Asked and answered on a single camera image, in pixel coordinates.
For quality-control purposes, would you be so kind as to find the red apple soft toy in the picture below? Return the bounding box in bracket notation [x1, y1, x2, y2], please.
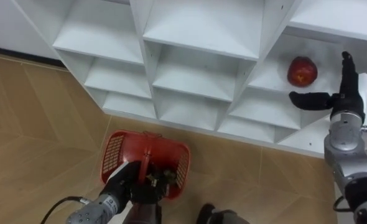
[287, 56, 318, 88]

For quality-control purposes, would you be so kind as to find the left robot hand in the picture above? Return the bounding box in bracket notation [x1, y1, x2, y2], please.
[99, 160, 171, 214]

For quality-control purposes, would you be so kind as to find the white cubby shelf unit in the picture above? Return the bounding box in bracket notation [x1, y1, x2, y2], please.
[12, 0, 367, 159]

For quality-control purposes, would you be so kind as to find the red plastic basket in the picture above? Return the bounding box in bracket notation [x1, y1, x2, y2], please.
[100, 129, 192, 200]

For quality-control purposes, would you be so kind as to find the dark small soft toy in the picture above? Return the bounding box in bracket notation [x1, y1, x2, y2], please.
[146, 169, 178, 189]

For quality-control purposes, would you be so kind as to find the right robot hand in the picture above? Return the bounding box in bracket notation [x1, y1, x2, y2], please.
[288, 50, 367, 124]

